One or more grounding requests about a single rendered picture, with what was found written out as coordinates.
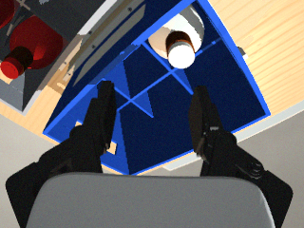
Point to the blue plastic crate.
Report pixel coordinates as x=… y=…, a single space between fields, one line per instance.
x=146 y=141

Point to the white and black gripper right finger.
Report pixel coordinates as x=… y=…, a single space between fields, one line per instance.
x=227 y=158

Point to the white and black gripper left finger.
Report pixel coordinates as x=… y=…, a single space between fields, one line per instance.
x=81 y=152

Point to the grey plastic crate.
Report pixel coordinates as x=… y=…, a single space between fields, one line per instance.
x=72 y=19

